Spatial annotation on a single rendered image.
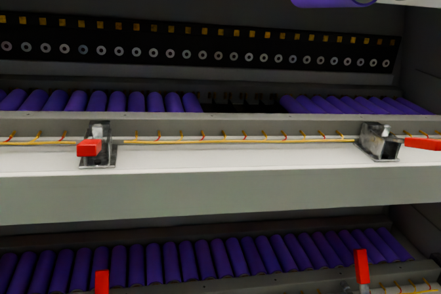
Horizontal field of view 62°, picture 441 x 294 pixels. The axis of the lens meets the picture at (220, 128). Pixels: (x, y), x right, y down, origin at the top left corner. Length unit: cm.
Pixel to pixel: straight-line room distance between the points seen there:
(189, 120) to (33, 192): 14
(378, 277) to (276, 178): 22
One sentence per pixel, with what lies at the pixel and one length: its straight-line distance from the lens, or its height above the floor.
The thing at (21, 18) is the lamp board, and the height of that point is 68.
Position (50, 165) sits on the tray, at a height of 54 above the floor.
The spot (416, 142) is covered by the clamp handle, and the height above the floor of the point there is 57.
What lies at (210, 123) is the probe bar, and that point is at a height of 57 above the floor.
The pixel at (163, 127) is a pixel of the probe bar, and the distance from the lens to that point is 35.
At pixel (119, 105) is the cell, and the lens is 39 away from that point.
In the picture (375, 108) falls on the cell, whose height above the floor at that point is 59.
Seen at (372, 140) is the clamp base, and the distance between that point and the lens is 39.
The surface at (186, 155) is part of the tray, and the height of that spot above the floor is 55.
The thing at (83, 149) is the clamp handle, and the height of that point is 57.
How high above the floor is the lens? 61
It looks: 7 degrees down
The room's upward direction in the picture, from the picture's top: 2 degrees clockwise
